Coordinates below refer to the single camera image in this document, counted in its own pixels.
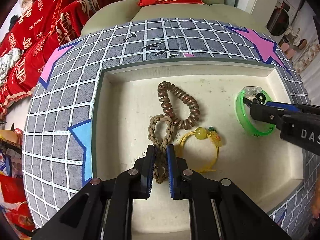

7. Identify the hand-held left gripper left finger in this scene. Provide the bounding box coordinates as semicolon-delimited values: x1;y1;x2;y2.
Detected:
32;144;157;240

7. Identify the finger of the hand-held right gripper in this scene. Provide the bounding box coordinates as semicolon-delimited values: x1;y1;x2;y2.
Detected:
265;101;320;114
250;104;298;130

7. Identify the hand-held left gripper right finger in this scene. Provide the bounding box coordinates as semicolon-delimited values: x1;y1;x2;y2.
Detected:
167;144;292;240

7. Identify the green transparent bangle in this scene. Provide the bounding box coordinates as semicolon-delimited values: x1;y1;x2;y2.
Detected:
235;86;278;138

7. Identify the braided rope bracelet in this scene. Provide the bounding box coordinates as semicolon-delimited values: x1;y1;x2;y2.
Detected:
147;114;175;184

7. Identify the yellow cord bracelet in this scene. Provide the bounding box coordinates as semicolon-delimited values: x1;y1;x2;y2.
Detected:
175;126;224;174

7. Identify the shallow cream tray box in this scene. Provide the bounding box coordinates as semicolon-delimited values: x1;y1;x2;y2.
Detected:
91;55;307;240

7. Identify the brown bead bracelet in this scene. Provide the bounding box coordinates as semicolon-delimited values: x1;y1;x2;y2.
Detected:
157;81;200;130

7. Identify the white slipper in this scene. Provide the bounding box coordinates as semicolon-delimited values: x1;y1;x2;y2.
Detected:
287;26;302;40

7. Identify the white washing machine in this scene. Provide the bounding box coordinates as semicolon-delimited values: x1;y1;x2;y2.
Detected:
266;0;304;37

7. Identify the grey grid-patterned tray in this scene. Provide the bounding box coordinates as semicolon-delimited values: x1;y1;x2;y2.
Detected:
22;17;313;230

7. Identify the pile of red bags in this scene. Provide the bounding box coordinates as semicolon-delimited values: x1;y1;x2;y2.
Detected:
0;127;35;233

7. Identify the blue snack bag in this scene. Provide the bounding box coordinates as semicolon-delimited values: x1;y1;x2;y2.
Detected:
0;145;13;178

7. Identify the beige armchair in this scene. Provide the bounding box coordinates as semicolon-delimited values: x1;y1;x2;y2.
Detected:
80;0;273;38

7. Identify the grey white crumpled cloth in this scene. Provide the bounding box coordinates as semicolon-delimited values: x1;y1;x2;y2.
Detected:
0;47;23;85

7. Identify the red printed sofa cover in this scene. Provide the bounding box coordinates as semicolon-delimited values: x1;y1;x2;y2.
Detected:
0;0;118;110

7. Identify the cartoon print pillow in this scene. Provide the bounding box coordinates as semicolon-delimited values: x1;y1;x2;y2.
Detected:
21;0;34;13

